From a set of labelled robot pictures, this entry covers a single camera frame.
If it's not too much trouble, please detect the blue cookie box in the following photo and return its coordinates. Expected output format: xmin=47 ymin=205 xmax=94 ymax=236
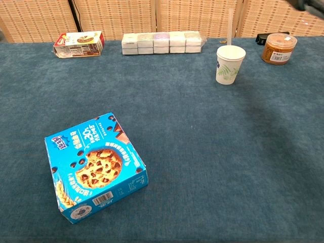
xmin=45 ymin=112 xmax=148 ymax=225

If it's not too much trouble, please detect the woven bamboo screen panel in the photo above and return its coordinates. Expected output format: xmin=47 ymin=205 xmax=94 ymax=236
xmin=0 ymin=0 xmax=76 ymax=44
xmin=236 ymin=0 xmax=324 ymax=38
xmin=73 ymin=0 xmax=157 ymax=41
xmin=154 ymin=0 xmax=240 ymax=39

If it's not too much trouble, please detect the blue carpet table cover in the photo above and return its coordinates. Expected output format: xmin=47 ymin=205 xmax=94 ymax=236
xmin=0 ymin=36 xmax=324 ymax=243

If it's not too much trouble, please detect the brown jar clear lid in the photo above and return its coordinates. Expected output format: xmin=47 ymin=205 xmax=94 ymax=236
xmin=261 ymin=32 xmax=298 ymax=66

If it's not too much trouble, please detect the red white cake box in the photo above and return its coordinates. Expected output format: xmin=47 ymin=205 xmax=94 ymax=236
xmin=53 ymin=30 xmax=105 ymax=59

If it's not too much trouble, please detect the white paper cup leaf print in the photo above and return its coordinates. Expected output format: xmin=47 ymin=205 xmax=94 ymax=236
xmin=216 ymin=45 xmax=247 ymax=86

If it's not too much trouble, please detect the black stapler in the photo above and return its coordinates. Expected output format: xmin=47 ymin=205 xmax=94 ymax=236
xmin=255 ymin=31 xmax=291 ymax=46

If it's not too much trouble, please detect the pack of white containers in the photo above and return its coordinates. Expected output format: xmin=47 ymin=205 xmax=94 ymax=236
xmin=121 ymin=31 xmax=207 ymax=56

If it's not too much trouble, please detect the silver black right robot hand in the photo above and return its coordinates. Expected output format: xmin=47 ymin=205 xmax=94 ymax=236
xmin=286 ymin=0 xmax=324 ymax=15

